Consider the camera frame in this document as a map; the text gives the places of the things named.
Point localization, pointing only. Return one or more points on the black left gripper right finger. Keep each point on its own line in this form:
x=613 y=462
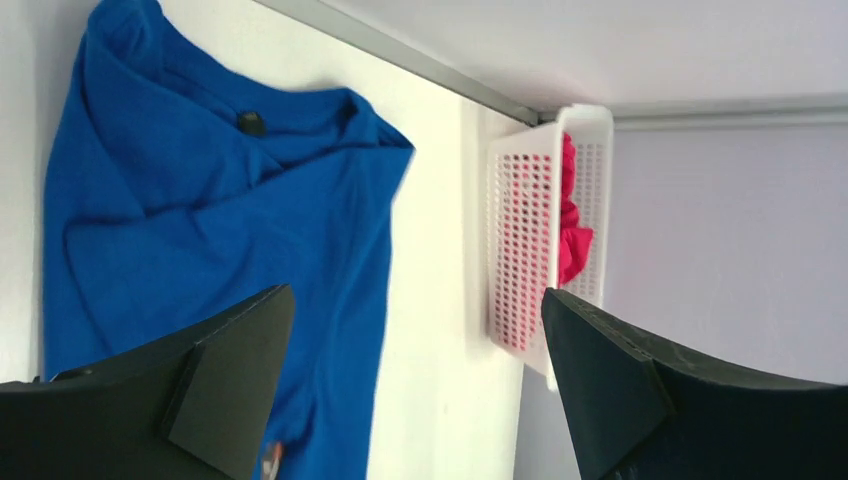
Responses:
x=640 y=406

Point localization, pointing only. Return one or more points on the pink t-shirt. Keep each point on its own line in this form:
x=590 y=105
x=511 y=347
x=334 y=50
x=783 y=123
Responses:
x=532 y=234

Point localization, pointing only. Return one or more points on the blue panda print t-shirt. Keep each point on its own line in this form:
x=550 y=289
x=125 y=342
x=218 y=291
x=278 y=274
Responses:
x=177 y=188

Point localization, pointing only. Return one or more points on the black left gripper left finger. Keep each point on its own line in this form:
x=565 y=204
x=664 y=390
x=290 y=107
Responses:
x=191 y=405

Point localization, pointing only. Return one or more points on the white plastic laundry basket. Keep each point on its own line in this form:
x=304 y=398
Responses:
x=591 y=128

